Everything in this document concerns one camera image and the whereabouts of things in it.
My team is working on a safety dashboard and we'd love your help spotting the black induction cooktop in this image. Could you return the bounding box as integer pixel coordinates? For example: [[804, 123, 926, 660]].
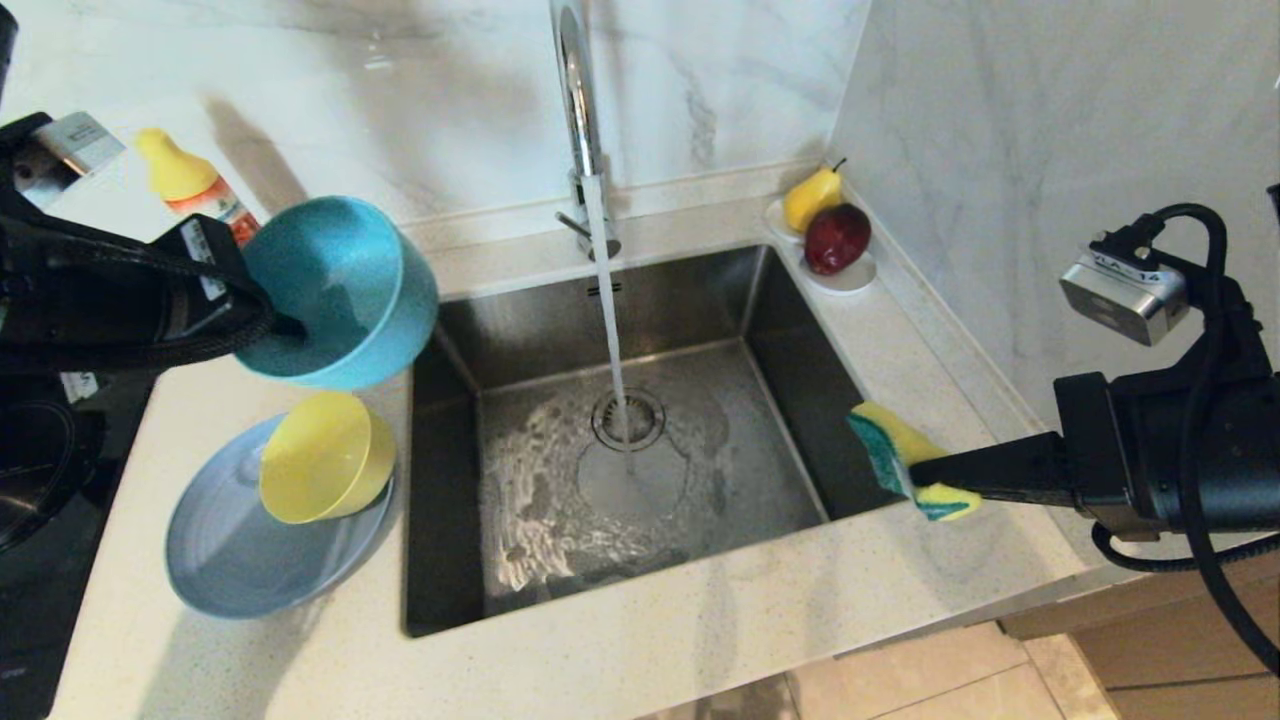
[[0, 370, 156, 720]]

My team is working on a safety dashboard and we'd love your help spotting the metal sink drain strainer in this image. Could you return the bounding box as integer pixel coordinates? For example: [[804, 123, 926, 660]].
[[590, 387, 666, 453]]

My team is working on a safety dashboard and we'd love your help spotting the white framed wrist camera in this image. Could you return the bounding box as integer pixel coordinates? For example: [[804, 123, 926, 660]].
[[15, 112, 128, 201]]

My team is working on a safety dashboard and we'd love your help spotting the yellow pear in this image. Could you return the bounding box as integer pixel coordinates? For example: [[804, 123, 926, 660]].
[[781, 157, 847, 233]]

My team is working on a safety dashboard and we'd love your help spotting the smooth black camera cable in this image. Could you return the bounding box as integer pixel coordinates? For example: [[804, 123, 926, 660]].
[[1090, 203, 1280, 676]]

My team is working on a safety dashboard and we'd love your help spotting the blue-grey plate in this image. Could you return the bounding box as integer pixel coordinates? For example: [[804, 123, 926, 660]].
[[165, 415, 396, 619]]

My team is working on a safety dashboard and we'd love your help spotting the black braided cable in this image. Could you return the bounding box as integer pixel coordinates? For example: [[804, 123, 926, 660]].
[[0, 215, 276, 369]]

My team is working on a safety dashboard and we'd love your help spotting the yellow and green sponge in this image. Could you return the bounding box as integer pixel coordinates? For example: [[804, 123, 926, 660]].
[[848, 402, 983, 523]]

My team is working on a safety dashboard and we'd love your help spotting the beige wooden cabinet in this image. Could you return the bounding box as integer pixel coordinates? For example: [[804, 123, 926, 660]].
[[997, 540, 1280, 720]]

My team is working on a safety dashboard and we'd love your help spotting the chrome kitchen faucet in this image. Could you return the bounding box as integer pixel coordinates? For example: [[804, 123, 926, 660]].
[[547, 0, 623, 263]]

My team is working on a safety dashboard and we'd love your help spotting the dark red apple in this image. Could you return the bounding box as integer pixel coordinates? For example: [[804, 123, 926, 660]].
[[803, 203, 871, 275]]

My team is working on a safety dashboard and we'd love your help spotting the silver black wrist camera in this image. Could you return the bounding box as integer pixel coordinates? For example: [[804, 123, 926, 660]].
[[1060, 240, 1191, 346]]

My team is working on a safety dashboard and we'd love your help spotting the orange dish soap bottle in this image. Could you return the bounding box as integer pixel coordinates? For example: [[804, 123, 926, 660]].
[[137, 128, 261, 246]]

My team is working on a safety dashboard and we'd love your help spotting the stainless steel sink basin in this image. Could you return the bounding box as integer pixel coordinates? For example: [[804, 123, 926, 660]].
[[403, 243, 921, 639]]

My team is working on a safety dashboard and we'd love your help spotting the teal bowl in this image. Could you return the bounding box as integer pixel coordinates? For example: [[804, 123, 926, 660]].
[[235, 196, 439, 391]]

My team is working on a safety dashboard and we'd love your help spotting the yellow-green bowl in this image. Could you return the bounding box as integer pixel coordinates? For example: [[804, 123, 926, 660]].
[[259, 390, 397, 525]]

